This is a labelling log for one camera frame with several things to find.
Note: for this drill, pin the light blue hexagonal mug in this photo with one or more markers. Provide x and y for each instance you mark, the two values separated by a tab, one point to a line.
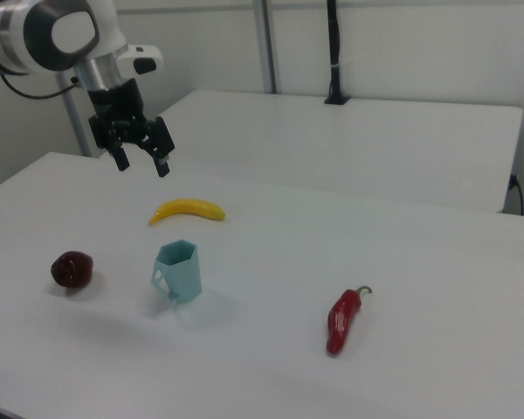
181	275

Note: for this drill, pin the yellow banana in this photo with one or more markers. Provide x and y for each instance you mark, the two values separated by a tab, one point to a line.
188	207

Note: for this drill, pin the dark red apple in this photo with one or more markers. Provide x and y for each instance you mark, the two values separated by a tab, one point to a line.
72	269

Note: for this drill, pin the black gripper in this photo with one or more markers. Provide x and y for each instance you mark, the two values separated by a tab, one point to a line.
115	102

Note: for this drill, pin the black pole stand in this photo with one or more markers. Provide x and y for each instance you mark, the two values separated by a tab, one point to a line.
334	52

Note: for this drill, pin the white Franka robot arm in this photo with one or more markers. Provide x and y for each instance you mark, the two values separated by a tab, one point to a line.
17	35

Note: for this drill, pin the white side table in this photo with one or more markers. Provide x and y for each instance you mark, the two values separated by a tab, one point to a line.
332	144

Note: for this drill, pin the red chili pepper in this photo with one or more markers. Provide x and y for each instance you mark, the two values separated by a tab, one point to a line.
341	320

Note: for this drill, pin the grey metal frame post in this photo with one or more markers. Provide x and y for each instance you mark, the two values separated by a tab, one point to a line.
266	43
76	126

